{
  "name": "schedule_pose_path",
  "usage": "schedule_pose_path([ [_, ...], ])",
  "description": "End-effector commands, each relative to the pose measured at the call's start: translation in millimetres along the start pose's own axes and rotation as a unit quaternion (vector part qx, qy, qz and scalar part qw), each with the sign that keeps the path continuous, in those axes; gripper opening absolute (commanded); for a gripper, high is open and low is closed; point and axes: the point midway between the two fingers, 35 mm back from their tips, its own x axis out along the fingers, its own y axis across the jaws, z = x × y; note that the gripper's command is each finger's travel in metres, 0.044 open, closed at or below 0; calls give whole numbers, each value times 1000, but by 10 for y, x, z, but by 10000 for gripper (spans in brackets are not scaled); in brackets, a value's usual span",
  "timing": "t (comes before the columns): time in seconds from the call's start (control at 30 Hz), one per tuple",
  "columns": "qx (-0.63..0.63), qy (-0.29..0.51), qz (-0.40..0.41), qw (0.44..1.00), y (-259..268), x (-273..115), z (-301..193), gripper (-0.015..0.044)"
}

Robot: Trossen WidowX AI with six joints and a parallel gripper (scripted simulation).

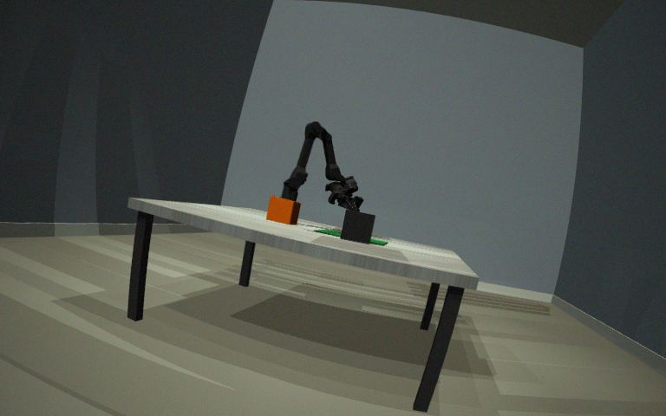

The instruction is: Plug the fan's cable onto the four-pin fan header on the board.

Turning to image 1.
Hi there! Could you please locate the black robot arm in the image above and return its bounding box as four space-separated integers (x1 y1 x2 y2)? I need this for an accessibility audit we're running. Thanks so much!
280 121 358 202

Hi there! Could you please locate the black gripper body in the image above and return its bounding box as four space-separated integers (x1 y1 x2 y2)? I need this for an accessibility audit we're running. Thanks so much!
328 186 363 209

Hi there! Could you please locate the black computer fan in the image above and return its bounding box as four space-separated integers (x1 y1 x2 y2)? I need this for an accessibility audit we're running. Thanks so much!
340 210 375 244

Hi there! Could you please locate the green circuit board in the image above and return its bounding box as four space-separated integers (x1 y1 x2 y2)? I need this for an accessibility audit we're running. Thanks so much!
315 230 388 245

